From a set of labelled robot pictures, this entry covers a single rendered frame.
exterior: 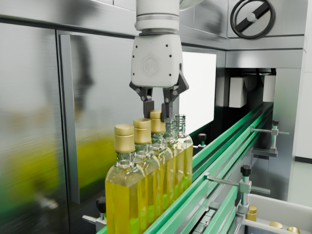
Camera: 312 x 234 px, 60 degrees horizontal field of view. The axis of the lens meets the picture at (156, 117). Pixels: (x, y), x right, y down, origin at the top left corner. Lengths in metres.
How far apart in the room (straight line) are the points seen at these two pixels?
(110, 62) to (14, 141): 0.26
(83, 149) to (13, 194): 0.15
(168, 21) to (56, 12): 0.20
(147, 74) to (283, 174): 1.22
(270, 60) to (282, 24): 0.18
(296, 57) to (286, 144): 0.45
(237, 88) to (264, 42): 0.32
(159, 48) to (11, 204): 0.38
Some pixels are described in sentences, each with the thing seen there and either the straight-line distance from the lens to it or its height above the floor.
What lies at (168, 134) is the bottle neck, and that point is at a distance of 0.61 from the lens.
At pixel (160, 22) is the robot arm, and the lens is 0.52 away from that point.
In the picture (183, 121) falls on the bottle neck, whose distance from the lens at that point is 0.66.
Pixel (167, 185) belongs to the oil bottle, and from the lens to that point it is 0.60.
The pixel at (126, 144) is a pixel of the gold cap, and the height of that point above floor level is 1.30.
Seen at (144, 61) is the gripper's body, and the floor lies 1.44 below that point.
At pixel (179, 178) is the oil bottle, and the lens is 0.65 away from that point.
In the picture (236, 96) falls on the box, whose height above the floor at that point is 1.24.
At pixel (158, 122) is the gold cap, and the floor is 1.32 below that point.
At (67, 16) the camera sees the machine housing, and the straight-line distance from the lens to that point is 0.55.
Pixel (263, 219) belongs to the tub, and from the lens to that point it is 1.00.
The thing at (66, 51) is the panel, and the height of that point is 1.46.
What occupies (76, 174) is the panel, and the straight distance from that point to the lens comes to 0.58.
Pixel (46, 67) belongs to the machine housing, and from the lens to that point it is 0.54.
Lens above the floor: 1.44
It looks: 11 degrees down
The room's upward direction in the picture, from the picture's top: straight up
